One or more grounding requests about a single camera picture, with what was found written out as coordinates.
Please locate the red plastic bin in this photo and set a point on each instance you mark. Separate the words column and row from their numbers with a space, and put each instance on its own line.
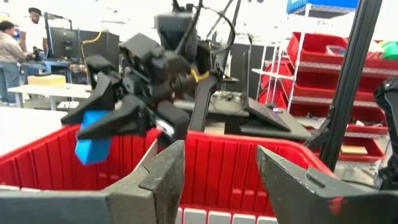
column 217, row 168

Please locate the red storage bin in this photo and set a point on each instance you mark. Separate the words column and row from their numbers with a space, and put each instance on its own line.
column 311, row 49
column 317, row 90
column 367, row 149

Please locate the grey slotted divider panel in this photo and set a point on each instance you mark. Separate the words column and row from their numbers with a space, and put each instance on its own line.
column 217, row 217

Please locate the black equipment cabinet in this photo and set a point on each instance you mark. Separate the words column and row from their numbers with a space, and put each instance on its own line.
column 105, row 43

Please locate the black rounded machine housing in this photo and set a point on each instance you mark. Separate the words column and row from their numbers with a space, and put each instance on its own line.
column 388, row 124

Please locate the beige box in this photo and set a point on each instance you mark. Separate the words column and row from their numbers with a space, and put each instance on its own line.
column 46, row 80

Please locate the green object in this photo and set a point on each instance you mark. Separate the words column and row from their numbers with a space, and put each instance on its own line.
column 390, row 51

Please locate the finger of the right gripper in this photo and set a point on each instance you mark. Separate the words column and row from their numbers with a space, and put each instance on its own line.
column 124, row 121
column 99, row 96

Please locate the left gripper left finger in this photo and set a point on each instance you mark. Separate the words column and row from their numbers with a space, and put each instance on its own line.
column 77, row 208

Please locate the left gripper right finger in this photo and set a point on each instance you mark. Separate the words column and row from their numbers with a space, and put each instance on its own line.
column 326, row 205

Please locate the white background table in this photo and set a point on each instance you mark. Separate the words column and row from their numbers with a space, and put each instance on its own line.
column 49, row 91

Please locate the blue block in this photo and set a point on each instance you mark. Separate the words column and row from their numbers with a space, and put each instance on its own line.
column 93, row 149

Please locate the person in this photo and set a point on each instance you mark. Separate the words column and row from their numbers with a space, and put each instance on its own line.
column 34, row 31
column 11, row 56

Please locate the black monitor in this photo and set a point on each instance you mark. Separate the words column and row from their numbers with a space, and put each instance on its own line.
column 63, row 42

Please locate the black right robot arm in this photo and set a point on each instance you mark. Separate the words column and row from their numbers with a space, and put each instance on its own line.
column 177, row 34

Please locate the black open laptop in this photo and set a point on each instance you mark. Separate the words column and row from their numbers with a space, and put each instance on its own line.
column 267, row 121

